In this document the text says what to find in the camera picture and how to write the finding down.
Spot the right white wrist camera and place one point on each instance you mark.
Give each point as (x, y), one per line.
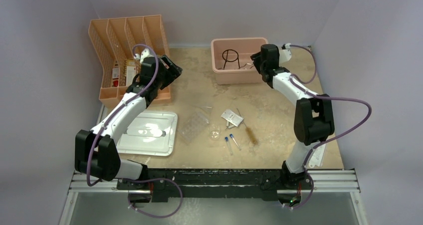
(285, 53)

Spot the brown test tube brush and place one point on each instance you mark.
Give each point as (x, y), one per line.
(250, 134)

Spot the black wire tripod stand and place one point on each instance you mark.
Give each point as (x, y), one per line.
(230, 56)

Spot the metal crucible tongs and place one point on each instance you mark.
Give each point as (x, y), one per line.
(245, 66)

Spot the peach slotted file organizer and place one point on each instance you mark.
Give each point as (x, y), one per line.
(114, 39)

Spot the small clear glass dish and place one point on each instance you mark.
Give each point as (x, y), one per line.
(215, 133)

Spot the pink plastic bin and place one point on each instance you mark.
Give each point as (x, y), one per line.
(245, 47)

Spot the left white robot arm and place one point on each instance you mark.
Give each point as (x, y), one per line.
(96, 152)

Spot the aluminium rail frame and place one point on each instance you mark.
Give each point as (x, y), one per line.
(332, 201)

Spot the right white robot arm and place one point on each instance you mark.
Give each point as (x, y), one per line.
(313, 120)

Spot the white red box in organizer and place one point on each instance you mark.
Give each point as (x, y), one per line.
(129, 72)

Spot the white instruction sheet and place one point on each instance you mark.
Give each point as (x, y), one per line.
(316, 159)

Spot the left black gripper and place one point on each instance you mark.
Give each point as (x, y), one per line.
(172, 73)

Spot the clear plastic well plate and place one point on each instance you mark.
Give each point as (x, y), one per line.
(196, 123)

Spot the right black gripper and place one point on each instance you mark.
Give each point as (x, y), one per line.
(256, 59)

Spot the test tube blue cap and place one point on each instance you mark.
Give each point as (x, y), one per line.
(234, 140)
(228, 145)

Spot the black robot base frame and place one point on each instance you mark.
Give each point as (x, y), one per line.
(265, 184)

